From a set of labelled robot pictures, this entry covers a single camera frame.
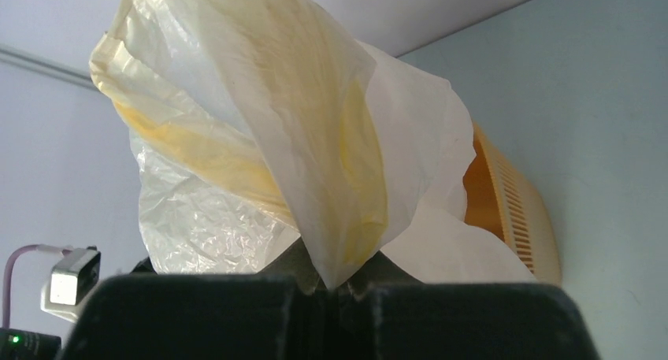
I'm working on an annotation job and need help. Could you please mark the left aluminium corner post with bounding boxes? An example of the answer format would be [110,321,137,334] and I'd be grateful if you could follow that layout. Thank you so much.
[1,43,98,92]

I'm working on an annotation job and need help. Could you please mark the translucent white yellow trash bag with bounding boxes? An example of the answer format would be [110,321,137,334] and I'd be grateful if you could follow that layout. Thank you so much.
[90,0,533,288]

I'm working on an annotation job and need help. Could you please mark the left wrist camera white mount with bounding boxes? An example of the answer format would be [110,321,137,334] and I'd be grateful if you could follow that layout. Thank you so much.
[40,246,102,323]

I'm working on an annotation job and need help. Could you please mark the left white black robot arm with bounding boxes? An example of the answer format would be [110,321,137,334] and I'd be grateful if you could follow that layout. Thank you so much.
[1,328,61,360]

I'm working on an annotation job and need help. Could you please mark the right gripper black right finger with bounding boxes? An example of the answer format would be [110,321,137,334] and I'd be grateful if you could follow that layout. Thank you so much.
[333,254,599,359]

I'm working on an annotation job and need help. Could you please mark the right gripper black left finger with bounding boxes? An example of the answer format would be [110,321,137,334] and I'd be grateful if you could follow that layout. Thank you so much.
[60,240,331,359]

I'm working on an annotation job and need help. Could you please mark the orange plastic trash bin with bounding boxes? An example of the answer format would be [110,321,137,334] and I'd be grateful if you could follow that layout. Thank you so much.
[463,124,562,286]

